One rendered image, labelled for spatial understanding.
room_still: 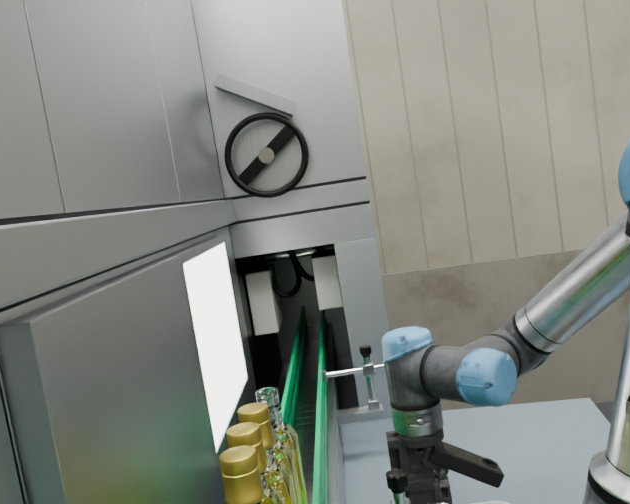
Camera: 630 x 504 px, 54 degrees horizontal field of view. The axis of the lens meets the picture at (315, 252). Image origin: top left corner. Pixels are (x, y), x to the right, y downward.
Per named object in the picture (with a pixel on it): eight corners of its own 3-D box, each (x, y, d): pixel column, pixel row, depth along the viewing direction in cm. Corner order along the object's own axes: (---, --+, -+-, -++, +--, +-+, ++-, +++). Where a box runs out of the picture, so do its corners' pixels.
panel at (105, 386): (237, 383, 139) (211, 236, 136) (250, 381, 139) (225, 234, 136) (78, 734, 50) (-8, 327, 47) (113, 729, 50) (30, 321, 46)
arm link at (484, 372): (528, 336, 85) (460, 331, 93) (485, 359, 78) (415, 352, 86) (534, 391, 86) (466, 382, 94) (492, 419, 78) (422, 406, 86)
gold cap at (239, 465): (270, 498, 55) (263, 452, 55) (234, 513, 54) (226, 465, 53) (255, 484, 58) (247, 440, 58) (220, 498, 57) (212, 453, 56)
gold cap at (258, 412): (245, 441, 69) (239, 404, 69) (276, 437, 69) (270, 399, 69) (240, 454, 66) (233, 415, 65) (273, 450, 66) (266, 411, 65)
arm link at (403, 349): (413, 340, 85) (367, 336, 92) (424, 416, 86) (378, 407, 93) (445, 325, 91) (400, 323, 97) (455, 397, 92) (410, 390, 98)
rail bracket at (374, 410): (333, 440, 148) (319, 350, 146) (402, 430, 147) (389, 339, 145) (333, 448, 143) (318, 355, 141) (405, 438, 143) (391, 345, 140)
